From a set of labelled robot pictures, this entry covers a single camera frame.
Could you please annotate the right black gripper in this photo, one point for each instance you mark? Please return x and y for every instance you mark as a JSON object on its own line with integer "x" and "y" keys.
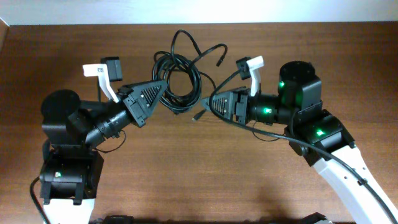
{"x": 239, "y": 106}

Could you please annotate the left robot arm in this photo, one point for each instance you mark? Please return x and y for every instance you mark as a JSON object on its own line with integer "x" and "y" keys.
{"x": 72, "y": 166}

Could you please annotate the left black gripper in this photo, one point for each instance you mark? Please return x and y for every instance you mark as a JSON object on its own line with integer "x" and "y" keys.
{"x": 147, "y": 103}

